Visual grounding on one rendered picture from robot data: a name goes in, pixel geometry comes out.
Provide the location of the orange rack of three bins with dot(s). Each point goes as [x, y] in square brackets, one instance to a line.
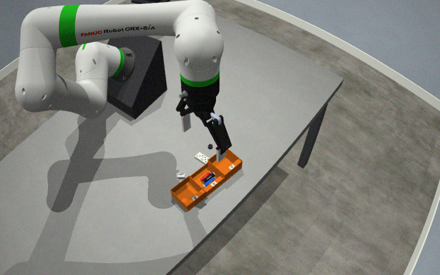
[190, 191]

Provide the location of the white domino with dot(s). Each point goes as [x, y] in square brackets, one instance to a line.
[202, 158]

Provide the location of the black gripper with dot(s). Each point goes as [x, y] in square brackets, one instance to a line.
[205, 111]

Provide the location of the black battery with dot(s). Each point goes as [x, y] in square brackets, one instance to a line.
[209, 177]

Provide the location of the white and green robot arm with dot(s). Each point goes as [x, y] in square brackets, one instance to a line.
[198, 48]

